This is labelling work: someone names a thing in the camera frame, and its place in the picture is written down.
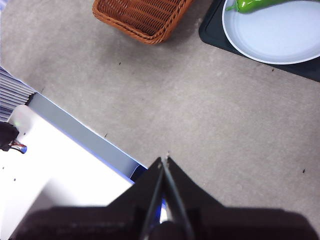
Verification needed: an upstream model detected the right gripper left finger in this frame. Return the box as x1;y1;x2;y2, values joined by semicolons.
9;156;165;240

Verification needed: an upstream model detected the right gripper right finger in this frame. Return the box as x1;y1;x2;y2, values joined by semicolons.
164;156;320;240

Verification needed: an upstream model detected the blue round plate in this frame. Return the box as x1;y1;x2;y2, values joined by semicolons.
221;0;320;65

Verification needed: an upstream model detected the green pepper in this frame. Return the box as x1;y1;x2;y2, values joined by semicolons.
225;0;288;14

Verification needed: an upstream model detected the grey ribbed panel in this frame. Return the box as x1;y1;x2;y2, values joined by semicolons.
0;66;37;123

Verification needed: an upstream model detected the black rectangular tray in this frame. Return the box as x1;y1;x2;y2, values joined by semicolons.
198;0;320;83

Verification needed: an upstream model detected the brown wicker basket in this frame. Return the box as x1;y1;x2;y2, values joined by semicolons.
91;0;195;45

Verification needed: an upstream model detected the black connector with wires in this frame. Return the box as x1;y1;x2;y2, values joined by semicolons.
0;121;28;155

